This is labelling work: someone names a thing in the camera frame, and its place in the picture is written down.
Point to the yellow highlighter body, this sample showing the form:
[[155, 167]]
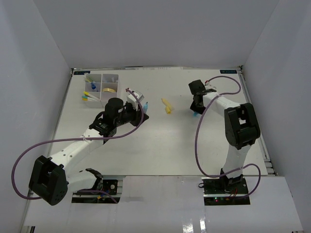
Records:
[[166, 103]]

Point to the white marker orange cap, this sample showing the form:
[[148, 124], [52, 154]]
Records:
[[87, 98]]

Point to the white right organizer box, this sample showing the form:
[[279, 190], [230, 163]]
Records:
[[107, 83]]

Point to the aluminium table edge rail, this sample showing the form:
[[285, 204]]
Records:
[[254, 122]]

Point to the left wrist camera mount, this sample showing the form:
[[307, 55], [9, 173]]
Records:
[[135, 98]]

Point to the yellow highlighter cap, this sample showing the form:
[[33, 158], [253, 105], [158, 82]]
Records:
[[168, 110]]

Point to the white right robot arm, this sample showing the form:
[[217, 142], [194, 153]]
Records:
[[241, 129]]

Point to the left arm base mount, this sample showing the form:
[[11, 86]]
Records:
[[92, 182]]

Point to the white marker yellow cap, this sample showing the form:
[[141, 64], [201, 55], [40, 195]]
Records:
[[90, 95]]

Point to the white left organizer box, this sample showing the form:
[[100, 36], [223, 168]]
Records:
[[97, 78]]

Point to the yellow masking tape roll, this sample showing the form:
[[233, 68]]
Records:
[[110, 90]]

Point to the white organizer box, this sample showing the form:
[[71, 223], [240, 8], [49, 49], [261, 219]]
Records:
[[97, 78], [107, 83]]

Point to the white front cover panel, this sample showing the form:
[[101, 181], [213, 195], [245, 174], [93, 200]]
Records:
[[171, 204]]

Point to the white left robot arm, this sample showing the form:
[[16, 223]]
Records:
[[51, 177]]

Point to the thin yellow highlighter pen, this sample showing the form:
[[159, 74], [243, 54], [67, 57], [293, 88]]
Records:
[[87, 78]]

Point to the black left table logo label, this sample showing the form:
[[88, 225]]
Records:
[[81, 72]]

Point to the blue cap spray bottle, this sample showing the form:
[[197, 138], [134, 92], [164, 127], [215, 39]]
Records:
[[94, 87]]

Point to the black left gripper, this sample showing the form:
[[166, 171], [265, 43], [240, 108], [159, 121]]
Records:
[[138, 116]]

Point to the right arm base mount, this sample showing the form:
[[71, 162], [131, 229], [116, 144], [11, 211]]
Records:
[[216, 194]]

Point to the black table logo label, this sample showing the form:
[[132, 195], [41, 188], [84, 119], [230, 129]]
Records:
[[81, 72], [228, 71]]

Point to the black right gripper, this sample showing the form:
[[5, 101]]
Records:
[[195, 108]]

